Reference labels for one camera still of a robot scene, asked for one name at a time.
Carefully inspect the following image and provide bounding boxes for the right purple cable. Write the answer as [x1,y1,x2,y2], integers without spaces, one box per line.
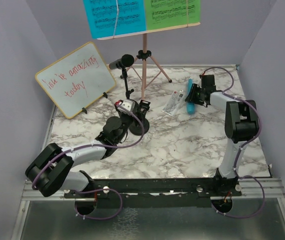
[198,66,266,220]

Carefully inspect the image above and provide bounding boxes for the blue toy microphone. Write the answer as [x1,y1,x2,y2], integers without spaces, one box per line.
[186,78,196,115]

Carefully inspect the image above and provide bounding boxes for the blue sheet music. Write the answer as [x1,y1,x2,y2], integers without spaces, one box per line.
[83,0,147,39]

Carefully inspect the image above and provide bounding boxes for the black mic stand front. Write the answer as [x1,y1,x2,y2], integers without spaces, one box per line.
[129,118,150,136]

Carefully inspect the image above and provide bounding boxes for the green sheet music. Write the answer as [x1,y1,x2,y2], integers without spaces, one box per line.
[144,0,201,31]

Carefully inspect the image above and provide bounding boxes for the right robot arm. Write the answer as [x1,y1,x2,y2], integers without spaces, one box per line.
[185,83,260,196]

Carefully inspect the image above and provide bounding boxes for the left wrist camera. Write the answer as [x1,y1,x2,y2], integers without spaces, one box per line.
[114,99,136,117]

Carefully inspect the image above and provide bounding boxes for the yellow framed whiteboard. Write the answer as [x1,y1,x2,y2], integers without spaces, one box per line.
[35,42,116,119]

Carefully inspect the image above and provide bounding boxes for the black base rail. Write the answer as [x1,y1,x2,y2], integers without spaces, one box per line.
[64,177,242,209]

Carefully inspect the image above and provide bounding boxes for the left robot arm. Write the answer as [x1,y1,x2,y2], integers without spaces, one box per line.
[25,99,151,198]

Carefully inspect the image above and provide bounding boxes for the black microphone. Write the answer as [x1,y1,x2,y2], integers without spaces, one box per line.
[108,54,135,70]

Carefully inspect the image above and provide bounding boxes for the white remote packet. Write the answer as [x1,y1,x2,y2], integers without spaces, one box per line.
[161,90,185,117]

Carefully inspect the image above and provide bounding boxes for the pink music stand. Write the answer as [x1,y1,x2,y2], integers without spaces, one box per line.
[98,21,201,99]

